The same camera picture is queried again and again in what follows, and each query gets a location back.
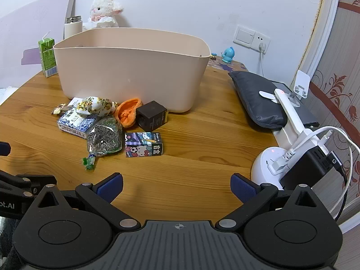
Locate black power adapter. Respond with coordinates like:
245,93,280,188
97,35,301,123
279,148,331,191

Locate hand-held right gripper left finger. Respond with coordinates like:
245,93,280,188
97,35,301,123
34,173,142,229

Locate white plush lamb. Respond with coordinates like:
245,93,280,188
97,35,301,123
82,0,124,31

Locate white charging cable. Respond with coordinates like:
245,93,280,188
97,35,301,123
285,126,354,220

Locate white charger plug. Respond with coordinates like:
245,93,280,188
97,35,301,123
267,157,290,176

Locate dark grey padded pouch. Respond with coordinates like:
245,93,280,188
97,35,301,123
228,71,288,131

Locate blue white patterned box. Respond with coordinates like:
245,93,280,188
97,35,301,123
57,97,98,140

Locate blue bird figurine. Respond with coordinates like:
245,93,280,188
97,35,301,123
221,47,236,63

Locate small figurine charm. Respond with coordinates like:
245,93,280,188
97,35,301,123
51,103,74,116

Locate purple patterned mat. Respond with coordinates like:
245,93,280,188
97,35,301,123
207,56,250,74

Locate cartoon print box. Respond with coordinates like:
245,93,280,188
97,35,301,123
124,132,164,158

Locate black cable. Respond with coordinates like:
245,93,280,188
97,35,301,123
326,150,350,220

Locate beige plastic storage bin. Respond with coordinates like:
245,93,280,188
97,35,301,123
53,27,212,113

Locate dark cloth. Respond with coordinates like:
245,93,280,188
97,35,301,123
0,216,25,270

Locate dark tablet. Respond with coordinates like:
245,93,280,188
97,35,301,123
270,81,320,128

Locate clear bag of dried lavender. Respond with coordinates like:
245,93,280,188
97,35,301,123
82,117,123,171

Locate dark brown box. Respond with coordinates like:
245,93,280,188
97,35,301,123
136,100,169,132

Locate pale lilac board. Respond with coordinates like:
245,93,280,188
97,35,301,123
0,0,77,89

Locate green drink carton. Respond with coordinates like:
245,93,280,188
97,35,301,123
38,31,59,78

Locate white wall switch socket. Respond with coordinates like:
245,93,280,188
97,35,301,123
233,25,272,53

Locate white plug with cable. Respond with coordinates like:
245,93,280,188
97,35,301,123
258,42,267,77

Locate floral fabric pouch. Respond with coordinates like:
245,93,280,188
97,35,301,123
74,96,119,118

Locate white thermos bottle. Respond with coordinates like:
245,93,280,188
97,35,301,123
64,16,83,40

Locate white door frame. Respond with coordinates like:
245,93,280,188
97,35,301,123
298,0,342,77

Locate white folding desk lamp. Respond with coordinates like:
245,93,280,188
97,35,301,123
250,88,329,191

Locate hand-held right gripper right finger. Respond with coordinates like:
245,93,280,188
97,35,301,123
215,173,319,229

